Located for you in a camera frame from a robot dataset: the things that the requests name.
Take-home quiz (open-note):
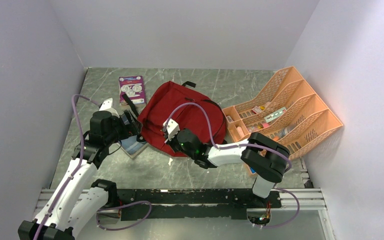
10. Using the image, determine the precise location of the blue paperback book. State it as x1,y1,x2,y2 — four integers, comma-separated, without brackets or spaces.
119,135,149,160

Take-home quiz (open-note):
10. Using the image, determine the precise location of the red student backpack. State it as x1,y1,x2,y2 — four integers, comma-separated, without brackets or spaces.
137,81,227,157

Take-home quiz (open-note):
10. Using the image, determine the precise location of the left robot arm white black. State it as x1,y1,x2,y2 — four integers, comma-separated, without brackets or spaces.
17,109,140,240

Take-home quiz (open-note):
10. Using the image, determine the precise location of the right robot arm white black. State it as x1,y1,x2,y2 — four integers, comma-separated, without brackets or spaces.
165,128,291,207

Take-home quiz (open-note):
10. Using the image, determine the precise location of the purple puzzle book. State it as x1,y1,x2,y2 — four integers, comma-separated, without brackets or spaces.
118,75,147,107

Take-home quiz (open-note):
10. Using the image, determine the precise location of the pink eraser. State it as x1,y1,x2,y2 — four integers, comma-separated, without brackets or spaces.
236,126,245,138

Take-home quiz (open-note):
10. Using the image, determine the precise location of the white green ruler case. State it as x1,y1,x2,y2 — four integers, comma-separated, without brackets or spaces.
264,107,287,124

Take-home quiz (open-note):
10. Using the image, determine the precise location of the orange plastic desk organizer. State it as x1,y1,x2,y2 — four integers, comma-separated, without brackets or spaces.
222,66,343,160

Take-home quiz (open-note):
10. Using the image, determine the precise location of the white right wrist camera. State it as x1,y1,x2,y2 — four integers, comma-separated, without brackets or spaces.
162,118,180,143

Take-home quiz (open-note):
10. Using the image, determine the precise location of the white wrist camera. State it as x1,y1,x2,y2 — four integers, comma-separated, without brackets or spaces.
99,98,119,117
162,118,180,143

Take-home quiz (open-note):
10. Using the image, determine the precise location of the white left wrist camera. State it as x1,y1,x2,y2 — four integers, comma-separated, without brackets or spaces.
99,98,119,117

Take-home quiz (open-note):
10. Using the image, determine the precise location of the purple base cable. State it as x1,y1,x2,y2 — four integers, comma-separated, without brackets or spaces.
95,200,152,232

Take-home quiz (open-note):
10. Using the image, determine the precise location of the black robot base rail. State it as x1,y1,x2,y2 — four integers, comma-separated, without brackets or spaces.
36,188,325,221

